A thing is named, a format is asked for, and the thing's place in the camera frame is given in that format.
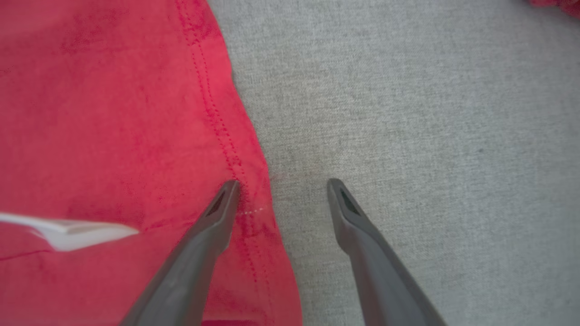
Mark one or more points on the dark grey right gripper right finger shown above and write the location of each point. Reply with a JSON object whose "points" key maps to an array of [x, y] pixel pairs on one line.
{"points": [[385, 280]]}

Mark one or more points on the red shorts with white stripe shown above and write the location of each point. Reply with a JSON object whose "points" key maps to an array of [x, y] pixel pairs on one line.
{"points": [[562, 5]]}

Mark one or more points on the red jersey with white trim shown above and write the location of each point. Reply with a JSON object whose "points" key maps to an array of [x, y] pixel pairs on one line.
{"points": [[113, 113]]}

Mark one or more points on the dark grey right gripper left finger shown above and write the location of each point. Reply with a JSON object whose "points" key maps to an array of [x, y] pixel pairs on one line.
{"points": [[190, 271]]}

